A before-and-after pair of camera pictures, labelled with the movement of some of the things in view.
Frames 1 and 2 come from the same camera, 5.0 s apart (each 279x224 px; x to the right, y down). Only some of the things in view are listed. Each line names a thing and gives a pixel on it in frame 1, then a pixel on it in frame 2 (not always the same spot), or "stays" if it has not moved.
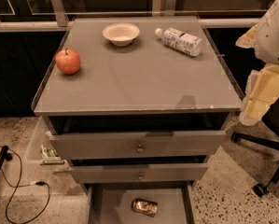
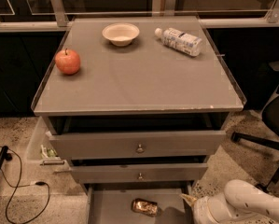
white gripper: [273, 37] -> [202, 209]
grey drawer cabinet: [139, 105] stays
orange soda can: [144, 206] stays
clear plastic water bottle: [180, 41] stays
